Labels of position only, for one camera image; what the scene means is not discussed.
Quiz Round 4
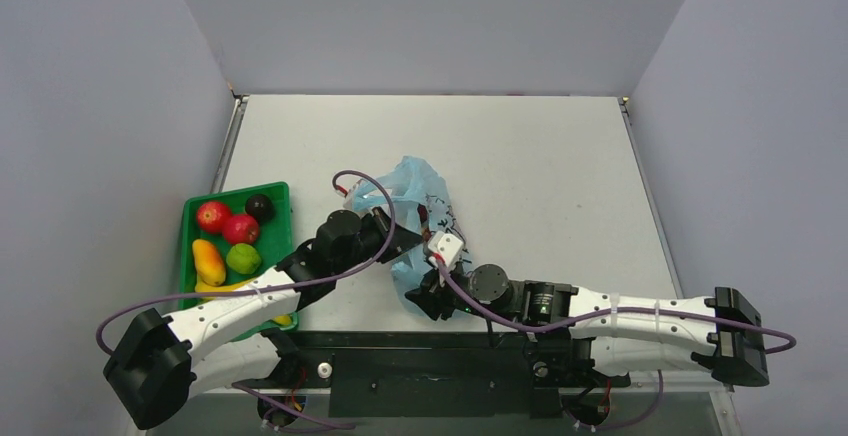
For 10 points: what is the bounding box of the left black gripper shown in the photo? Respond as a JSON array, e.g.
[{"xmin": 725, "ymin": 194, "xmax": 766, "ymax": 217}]
[{"xmin": 333, "ymin": 207, "xmax": 423, "ymax": 277}]

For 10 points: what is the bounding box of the light blue plastic bag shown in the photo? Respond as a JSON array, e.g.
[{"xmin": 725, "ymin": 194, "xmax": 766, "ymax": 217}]
[{"xmin": 378, "ymin": 156, "xmax": 462, "ymax": 314}]

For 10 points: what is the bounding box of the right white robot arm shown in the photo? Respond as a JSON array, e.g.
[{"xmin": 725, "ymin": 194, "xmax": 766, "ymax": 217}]
[{"xmin": 404, "ymin": 264, "xmax": 770, "ymax": 387}]

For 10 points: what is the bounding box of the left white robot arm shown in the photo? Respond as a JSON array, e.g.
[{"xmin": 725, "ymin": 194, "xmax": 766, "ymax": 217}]
[{"xmin": 103, "ymin": 207, "xmax": 424, "ymax": 430}]

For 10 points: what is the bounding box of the yellow banana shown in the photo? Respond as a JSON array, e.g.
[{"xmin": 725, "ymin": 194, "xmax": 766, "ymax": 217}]
[
  {"xmin": 272, "ymin": 314, "xmax": 294, "ymax": 327},
  {"xmin": 194, "ymin": 278, "xmax": 255, "ymax": 294}
]

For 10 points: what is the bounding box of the dark purple plum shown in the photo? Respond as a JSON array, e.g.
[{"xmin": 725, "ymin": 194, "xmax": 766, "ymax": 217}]
[{"xmin": 244, "ymin": 193, "xmax": 276, "ymax": 224}]

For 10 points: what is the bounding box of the green lime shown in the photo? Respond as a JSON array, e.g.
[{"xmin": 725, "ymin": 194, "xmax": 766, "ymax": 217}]
[{"xmin": 225, "ymin": 243, "xmax": 262, "ymax": 275}]

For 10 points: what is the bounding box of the red apple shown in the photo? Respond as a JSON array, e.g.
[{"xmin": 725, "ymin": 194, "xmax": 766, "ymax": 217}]
[
  {"xmin": 195, "ymin": 200, "xmax": 232, "ymax": 235},
  {"xmin": 221, "ymin": 214, "xmax": 260, "ymax": 245}
]

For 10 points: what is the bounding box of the green plastic tray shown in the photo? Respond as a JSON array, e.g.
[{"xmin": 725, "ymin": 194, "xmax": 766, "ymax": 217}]
[{"xmin": 178, "ymin": 181, "xmax": 301, "ymax": 342}]

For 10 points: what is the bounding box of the orange yellow mango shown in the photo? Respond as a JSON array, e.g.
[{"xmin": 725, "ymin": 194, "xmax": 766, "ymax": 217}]
[{"xmin": 191, "ymin": 239, "xmax": 227, "ymax": 287}]

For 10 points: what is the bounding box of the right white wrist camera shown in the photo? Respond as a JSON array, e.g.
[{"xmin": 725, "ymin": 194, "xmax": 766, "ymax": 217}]
[{"xmin": 424, "ymin": 231, "xmax": 465, "ymax": 270}]

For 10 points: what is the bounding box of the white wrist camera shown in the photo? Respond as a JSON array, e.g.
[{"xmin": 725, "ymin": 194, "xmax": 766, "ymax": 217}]
[
  {"xmin": 334, "ymin": 178, "xmax": 372, "ymax": 204},
  {"xmin": 424, "ymin": 231, "xmax": 465, "ymax": 270}
]

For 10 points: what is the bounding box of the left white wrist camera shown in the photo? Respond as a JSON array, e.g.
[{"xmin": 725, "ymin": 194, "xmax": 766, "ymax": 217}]
[{"xmin": 334, "ymin": 178, "xmax": 372, "ymax": 204}]

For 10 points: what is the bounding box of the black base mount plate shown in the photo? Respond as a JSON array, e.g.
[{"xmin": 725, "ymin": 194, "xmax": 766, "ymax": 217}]
[{"xmin": 245, "ymin": 331, "xmax": 631, "ymax": 419}]

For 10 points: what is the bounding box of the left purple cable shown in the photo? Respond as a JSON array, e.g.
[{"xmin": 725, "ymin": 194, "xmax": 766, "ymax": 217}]
[{"xmin": 95, "ymin": 169, "xmax": 397, "ymax": 356}]

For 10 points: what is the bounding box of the purple cable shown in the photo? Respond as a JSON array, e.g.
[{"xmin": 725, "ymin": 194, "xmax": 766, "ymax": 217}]
[
  {"xmin": 95, "ymin": 169, "xmax": 397, "ymax": 356},
  {"xmin": 430, "ymin": 255, "xmax": 798, "ymax": 356}
]

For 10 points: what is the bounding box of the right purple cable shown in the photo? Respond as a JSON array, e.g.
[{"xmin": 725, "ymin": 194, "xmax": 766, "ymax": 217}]
[{"xmin": 430, "ymin": 255, "xmax": 798, "ymax": 356}]

